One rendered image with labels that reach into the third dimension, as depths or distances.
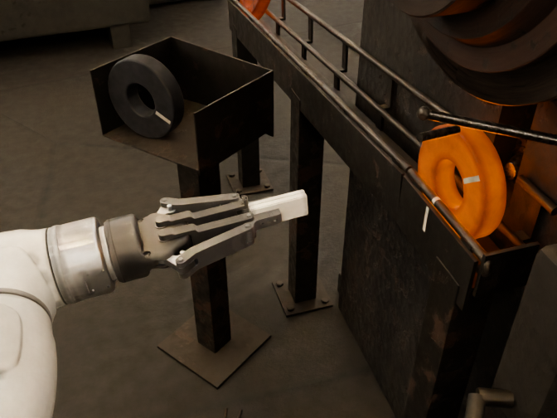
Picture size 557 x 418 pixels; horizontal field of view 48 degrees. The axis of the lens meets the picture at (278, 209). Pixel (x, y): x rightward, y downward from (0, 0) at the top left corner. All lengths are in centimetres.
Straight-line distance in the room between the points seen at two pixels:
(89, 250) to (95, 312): 102
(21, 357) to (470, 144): 54
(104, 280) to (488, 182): 46
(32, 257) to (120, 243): 9
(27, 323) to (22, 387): 8
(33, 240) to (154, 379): 87
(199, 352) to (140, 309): 23
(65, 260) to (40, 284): 4
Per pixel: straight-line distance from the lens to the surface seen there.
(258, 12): 174
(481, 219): 79
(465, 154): 79
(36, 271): 70
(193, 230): 71
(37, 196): 218
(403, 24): 108
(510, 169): 88
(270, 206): 73
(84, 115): 260
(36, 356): 61
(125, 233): 70
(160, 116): 116
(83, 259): 70
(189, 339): 159
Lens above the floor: 120
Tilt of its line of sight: 37 degrees down
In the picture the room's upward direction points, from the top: straight up
